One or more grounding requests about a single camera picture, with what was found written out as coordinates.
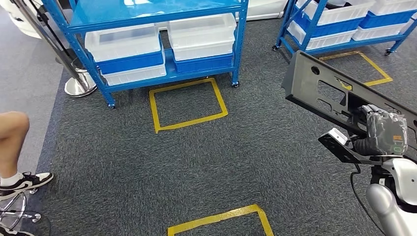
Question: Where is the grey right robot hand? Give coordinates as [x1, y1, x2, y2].
[350, 105, 409, 157]

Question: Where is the black plastic panel part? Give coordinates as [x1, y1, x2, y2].
[281, 50, 417, 154]

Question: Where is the blue metal shelf rack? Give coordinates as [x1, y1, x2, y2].
[272, 0, 417, 56]
[42, 0, 249, 109]

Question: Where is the white car with red stripe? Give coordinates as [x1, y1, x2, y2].
[0, 0, 289, 39]

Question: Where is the yellow floor tape square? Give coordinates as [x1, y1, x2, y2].
[149, 77, 229, 134]

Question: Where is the black and white sneaker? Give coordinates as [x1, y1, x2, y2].
[0, 228, 35, 236]
[0, 172, 55, 201]

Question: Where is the person's leg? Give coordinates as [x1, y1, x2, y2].
[0, 112, 30, 187]

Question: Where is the chrome chair base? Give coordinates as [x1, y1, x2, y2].
[0, 192, 41, 230]

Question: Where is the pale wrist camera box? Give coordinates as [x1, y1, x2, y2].
[327, 128, 349, 146]

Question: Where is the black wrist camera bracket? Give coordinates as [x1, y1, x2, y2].
[318, 133, 388, 166]

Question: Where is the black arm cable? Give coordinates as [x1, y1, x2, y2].
[350, 163, 388, 236]

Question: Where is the chrome stanchion post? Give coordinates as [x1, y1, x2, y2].
[11, 0, 97, 98]

